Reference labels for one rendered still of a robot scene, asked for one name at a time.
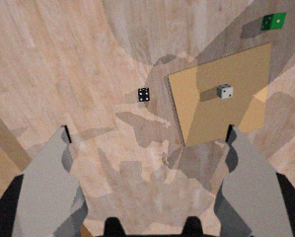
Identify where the tan flat mat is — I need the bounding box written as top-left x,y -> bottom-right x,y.
168,42 -> 271,147

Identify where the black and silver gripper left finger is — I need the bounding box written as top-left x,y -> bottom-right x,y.
0,124 -> 88,237

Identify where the black die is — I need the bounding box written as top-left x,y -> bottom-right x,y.
138,88 -> 150,102

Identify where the green die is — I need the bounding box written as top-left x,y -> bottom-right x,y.
260,12 -> 286,31

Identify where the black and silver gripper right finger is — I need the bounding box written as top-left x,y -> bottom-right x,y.
213,124 -> 295,237

